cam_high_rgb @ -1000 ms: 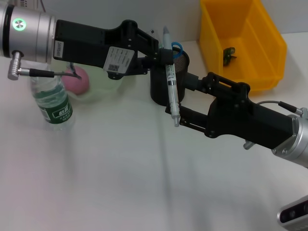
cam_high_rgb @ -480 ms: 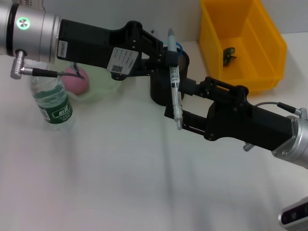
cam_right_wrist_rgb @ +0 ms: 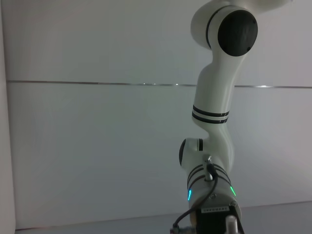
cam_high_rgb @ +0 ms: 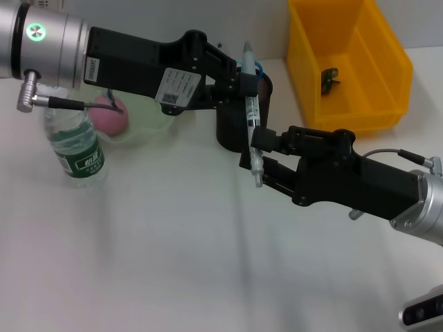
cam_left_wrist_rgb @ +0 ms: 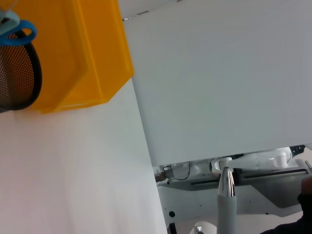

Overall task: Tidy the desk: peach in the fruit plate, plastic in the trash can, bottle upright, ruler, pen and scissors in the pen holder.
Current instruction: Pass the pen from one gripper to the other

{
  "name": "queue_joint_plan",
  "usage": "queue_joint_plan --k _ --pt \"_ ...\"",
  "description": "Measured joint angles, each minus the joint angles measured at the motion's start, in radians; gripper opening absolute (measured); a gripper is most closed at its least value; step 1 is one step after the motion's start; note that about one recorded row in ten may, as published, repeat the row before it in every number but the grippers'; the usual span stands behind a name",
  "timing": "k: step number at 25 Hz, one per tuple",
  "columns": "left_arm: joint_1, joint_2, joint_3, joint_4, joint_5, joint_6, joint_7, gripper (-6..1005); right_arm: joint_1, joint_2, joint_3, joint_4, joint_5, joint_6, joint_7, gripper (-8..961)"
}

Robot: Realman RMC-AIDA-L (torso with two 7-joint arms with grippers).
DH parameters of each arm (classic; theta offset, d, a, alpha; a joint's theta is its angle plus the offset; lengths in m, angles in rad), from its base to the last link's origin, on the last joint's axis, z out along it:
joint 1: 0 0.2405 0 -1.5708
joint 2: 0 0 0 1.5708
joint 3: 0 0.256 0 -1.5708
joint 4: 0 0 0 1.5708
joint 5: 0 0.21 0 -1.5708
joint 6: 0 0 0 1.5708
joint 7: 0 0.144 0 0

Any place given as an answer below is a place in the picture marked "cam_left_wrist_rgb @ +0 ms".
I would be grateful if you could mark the transparent plastic ruler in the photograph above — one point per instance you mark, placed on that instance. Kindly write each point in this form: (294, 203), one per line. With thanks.
(7, 4)

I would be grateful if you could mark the person in dark clothing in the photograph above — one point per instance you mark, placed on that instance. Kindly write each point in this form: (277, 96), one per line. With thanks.
(304, 209)

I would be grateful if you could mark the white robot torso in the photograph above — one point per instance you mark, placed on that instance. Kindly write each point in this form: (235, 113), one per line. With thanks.
(195, 202)

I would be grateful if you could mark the yellow plastic bin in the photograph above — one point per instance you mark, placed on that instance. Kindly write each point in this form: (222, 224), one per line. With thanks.
(92, 53)

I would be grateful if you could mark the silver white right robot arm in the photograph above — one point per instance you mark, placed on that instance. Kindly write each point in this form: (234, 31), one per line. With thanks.
(246, 161)

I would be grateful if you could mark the silver ballpoint pen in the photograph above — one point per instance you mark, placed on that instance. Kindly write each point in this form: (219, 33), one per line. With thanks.
(226, 195)

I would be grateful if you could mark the black mesh pen holder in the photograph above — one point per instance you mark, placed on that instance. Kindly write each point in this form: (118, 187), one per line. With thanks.
(14, 78)

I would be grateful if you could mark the blue scissors with sheath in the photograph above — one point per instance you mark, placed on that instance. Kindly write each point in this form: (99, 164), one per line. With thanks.
(18, 40)

